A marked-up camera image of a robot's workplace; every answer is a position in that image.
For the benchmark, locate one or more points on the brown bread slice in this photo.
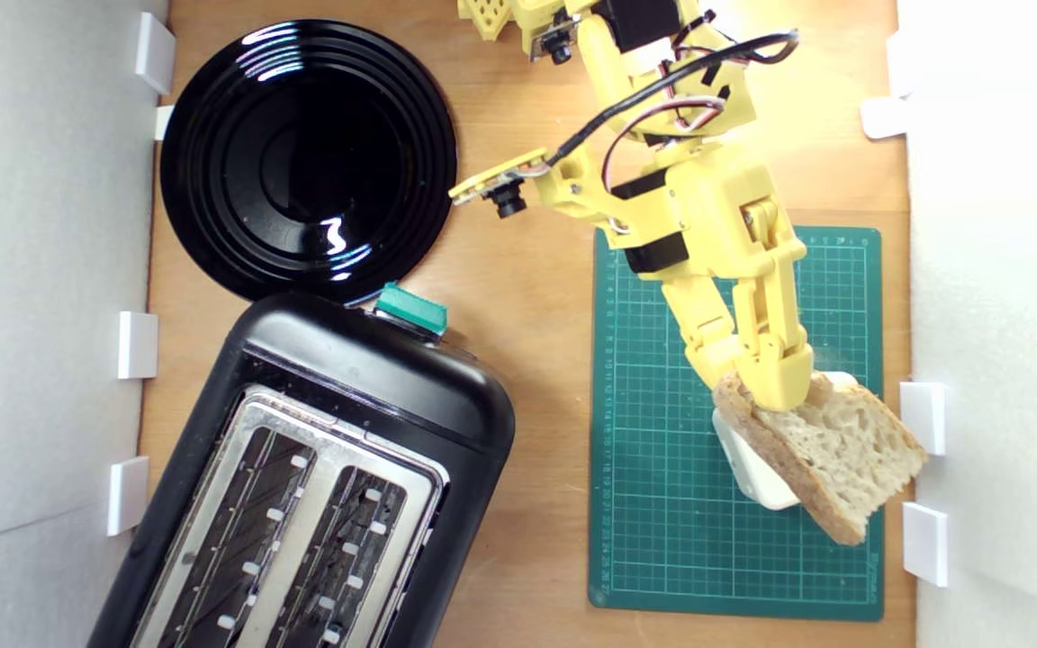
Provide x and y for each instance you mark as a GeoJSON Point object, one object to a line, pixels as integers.
{"type": "Point", "coordinates": [852, 459]}

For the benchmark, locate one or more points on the green toaster lever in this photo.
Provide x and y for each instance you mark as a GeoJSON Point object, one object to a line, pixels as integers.
{"type": "Point", "coordinates": [410, 308]}

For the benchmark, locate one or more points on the black two-slot toaster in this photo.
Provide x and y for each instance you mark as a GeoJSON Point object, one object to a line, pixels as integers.
{"type": "Point", "coordinates": [374, 378]}

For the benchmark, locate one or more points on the white block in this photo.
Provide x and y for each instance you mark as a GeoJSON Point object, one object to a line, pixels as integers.
{"type": "Point", "coordinates": [752, 472]}

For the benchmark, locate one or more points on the green cutting mat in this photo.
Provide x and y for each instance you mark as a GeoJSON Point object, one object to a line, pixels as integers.
{"type": "Point", "coordinates": [662, 540]}

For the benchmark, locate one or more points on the black plate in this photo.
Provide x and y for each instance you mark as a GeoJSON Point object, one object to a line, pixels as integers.
{"type": "Point", "coordinates": [302, 162]}

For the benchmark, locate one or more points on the small white wall clip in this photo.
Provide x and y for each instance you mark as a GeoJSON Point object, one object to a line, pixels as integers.
{"type": "Point", "coordinates": [164, 121]}
{"type": "Point", "coordinates": [883, 117]}

